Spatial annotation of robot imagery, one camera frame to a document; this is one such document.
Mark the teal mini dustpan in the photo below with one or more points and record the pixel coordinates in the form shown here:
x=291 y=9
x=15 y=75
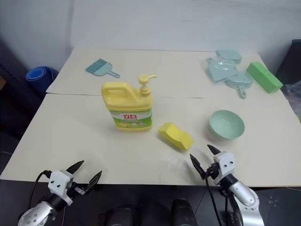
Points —
x=103 y=71

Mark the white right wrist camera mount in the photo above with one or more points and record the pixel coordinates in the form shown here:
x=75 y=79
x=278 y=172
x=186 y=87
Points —
x=225 y=164

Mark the yellow detergent pump bottle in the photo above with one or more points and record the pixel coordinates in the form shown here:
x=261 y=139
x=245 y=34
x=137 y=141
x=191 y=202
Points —
x=127 y=103

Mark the teal mini brush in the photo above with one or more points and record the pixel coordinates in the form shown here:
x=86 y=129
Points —
x=95 y=66

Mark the green rectangular block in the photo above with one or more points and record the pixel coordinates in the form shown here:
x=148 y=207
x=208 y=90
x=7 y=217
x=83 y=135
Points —
x=264 y=76

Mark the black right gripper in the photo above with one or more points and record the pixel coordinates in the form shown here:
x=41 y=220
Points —
x=212 y=171

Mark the black chair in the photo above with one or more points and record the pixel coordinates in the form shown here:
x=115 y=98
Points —
x=290 y=61

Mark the light green bowl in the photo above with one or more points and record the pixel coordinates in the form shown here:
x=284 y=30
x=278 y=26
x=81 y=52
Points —
x=226 y=124

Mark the yellow sponge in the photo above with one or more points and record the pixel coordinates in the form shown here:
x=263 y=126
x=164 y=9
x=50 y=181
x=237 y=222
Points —
x=175 y=135

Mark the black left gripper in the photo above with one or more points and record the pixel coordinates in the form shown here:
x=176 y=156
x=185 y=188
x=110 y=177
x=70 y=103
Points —
x=78 y=189

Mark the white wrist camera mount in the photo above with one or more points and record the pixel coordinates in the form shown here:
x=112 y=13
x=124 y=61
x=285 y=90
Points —
x=225 y=164
x=60 y=181

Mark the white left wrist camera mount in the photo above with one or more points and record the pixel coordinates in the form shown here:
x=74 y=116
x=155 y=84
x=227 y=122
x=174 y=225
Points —
x=60 y=181

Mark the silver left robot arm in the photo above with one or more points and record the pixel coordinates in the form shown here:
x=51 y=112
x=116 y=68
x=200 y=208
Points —
x=35 y=214

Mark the blue rolled mat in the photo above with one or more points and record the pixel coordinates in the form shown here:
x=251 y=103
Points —
x=38 y=76

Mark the teal wrapped dustpan set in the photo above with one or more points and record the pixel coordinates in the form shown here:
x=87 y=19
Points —
x=240 y=82
x=229 y=56
x=219 y=70

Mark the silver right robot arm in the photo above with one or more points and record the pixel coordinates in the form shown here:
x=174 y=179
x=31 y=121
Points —
x=244 y=195

